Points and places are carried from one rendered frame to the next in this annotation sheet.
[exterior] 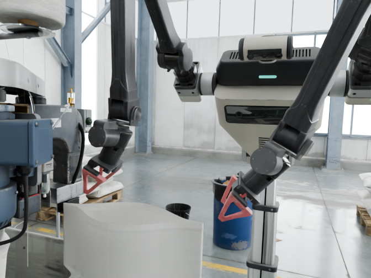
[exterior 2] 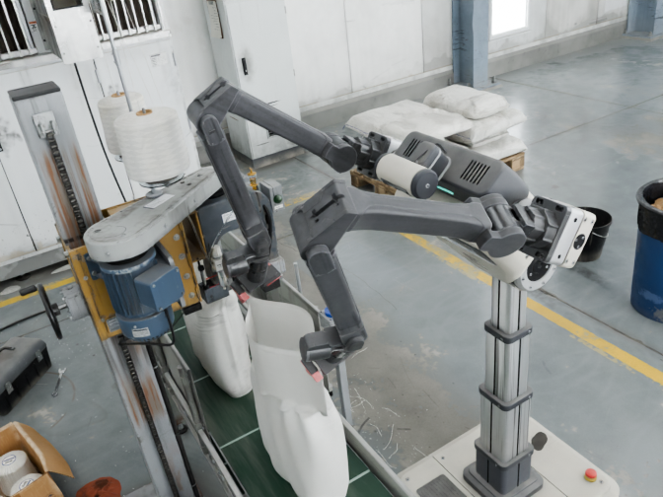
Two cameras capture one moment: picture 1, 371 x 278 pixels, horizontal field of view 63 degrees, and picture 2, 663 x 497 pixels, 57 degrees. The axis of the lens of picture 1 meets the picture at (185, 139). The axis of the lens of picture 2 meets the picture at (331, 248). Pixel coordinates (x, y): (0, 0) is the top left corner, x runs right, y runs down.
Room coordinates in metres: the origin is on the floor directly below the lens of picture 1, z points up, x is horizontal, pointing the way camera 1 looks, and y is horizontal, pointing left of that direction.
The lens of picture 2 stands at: (-0.13, -0.97, 2.09)
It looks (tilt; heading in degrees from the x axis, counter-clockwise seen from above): 29 degrees down; 42
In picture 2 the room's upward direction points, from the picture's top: 7 degrees counter-clockwise
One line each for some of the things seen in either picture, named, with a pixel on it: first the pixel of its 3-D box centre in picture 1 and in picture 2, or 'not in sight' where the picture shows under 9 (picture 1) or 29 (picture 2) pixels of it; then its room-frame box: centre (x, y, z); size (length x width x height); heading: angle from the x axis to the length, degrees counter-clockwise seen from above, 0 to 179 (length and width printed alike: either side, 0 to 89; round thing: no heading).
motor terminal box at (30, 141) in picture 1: (26, 146); (161, 290); (0.60, 0.32, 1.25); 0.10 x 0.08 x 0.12; 5
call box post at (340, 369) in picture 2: not in sight; (345, 406); (1.18, 0.24, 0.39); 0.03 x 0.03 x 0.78; 70
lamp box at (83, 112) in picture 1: (79, 121); (271, 195); (1.13, 0.40, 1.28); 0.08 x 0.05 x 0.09; 70
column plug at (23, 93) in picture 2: not in sight; (34, 90); (0.61, 0.67, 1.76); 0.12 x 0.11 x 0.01; 160
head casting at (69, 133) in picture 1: (25, 140); (222, 217); (1.04, 0.56, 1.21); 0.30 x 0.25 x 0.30; 70
